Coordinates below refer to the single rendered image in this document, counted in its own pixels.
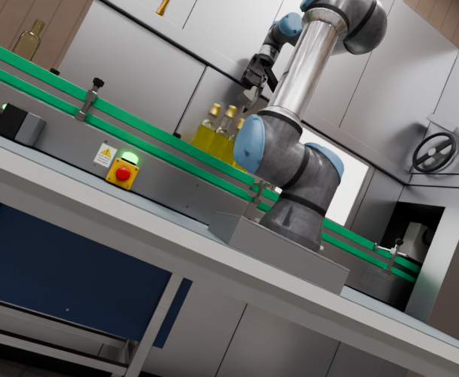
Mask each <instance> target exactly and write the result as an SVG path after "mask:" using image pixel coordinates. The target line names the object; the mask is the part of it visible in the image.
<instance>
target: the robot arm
mask: <svg viewBox="0 0 459 377"><path fill-rule="evenodd" d="M300 10H301V11H302V12H304V14H303V17H301V16H300V15H299V14H298V13H296V12H290V13H288V14H286V15H285V16H283V17H282V18H281V19H280V20H278V21H275V22H273V24H272V25H271V26H270V28H269V30H268V33H267V36H266V37H265V39H264V42H263V44H262V46H261V48H260V50H259V52H258V54H257V53H255V54H254V55H253V56H252V58H251V60H250V62H249V65H248V67H247V68H246V70H245V71H244V73H243V75H242V78H241V80H240V84H242V85H245V86H246V87H248V88H251V90H244V92H243V94H239V95H238V96H237V98H238V100H239V101H241V103H242V104H244V106H245V107H244V109H243V113H245V112H247V111H249V110H251V109H252V108H253V107H254V106H255V103H256V102H257V101H258V98H259V97H260V95H261V93H262V91H263V89H264V86H265V84H266V83H267V84H268V85H269V87H270V90H271V91H272V92H273V95H272V97H271V99H270V101H269V103H268V106H267V107H266V108H264V109H261V110H259V111H258V112H257V114H251V115H250V116H248V117H247V118H246V120H245V121H244V123H243V125H242V128H240V131H239V132H238V135H237V138H236V141H235V143H234V151H233V154H234V161H235V162H236V163H237V164H238V165H239V166H240V167H242V168H244V169H246V170H247V171H248V172H249V173H251V174H254V175H256V176H257V177H260V178H261V179H263V180H265V181H267V182H269V183H270V184H272V185H274V186H276V187H277V188H279V189H281V190H282V191H281V193H280V195H279V198H278V200H277V201H276V203H275V204H274V205H273V206H272V207H271V208H270V210H269V211H268V212H267V213H266V214H265V215H264V216H263V217H262V219H261V220H260V221H259V223H258V224H259V225H261V226H263V227H265V228H267V229H269V230H271V231H273V232H275V233H277V234H279V235H281V236H283V237H285V238H287V239H289V240H291V241H293V242H295V243H297V244H299V245H301V246H303V247H305V248H307V249H309V250H311V251H313V252H315V253H317V254H318V252H319V250H320V243H321V234H322V225H323V220H324V218H325V216H326V213H327V211H328V209H329V206H330V204H331V203H332V199H333V198H334V195H335V193H336V191H337V188H338V187H339V186H340V184H341V178H342V176H343V173H344V163H343V161H342V160H341V158H340V157H339V156H338V155H337V154H336V153H334V152H333V151H332V150H331V149H329V148H327V147H325V146H321V145H320V144H317V143H314V142H307V143H304V144H302V143H300V138H301V136H302V134H303V128H302V126H301V124H300V122H301V120H302V118H303V115H304V114H305V111H306V109H307V107H308V104H309V102H310V100H311V97H312V95H313V93H314V90H315V88H316V87H317V83H318V82H319V80H320V78H321V75H322V73H323V71H324V68H325V66H326V64H327V61H328V60H329V57H330V56H333V55H341V54H345V53H350V54H352V55H363V54H366V53H369V52H371V51H373V50H374V49H376V48H377V47H378V46H379V45H380V43H381V42H382V41H383V38H384V37H385V34H386V29H387V25H388V22H387V15H386V11H385V9H384V7H383V6H382V4H381V3H380V2H379V1H378V0H302V2H301V3H300ZM286 43H289V44H291V45H292V46H293V47H295V48H294V51H293V53H292V55H291V57H290V59H289V61H288V63H287V66H286V68H285V70H284V72H283V74H282V76H281V78H280V80H279V81H278V80H277V78H276V76H275V74H274V73H273V71H272V68H273V65H274V64H275V62H276V60H277V58H278V56H279V53H280V52H281V50H282V47H283V46H284V45H285V44H286Z"/></svg>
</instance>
